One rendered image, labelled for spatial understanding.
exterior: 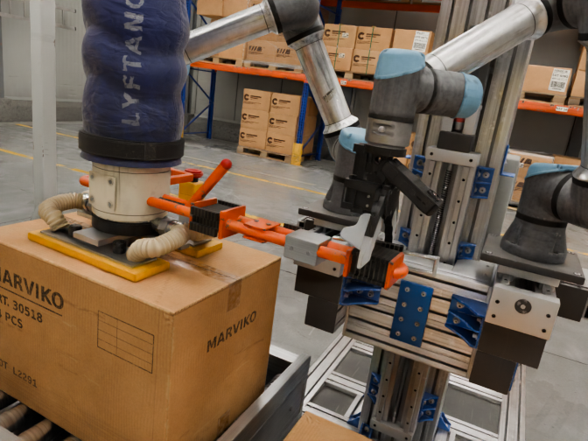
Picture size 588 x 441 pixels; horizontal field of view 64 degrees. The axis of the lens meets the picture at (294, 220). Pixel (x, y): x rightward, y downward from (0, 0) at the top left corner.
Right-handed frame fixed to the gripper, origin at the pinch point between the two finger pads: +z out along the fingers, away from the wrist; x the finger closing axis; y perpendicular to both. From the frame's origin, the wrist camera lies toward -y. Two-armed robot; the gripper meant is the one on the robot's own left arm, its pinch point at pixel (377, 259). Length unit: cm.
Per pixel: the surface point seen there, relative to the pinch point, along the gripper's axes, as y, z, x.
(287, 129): 399, 49, -694
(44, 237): 72, 11, 15
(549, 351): -53, 109, -233
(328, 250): 8.2, -0.2, 3.1
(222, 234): 31.0, 2.4, 4.0
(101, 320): 48, 22, 19
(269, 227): 21.7, -0.8, 1.9
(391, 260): -3.4, -1.8, 3.5
